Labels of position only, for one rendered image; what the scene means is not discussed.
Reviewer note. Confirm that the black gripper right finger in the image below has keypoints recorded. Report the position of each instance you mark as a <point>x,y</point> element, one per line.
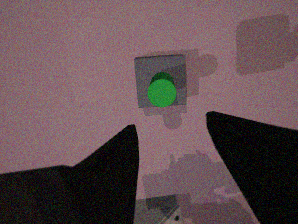
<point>263,160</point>

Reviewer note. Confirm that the green marker cap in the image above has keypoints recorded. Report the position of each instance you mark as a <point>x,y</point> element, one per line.
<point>162,91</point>

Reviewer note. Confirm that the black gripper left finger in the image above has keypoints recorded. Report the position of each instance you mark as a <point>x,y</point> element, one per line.
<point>98,190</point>

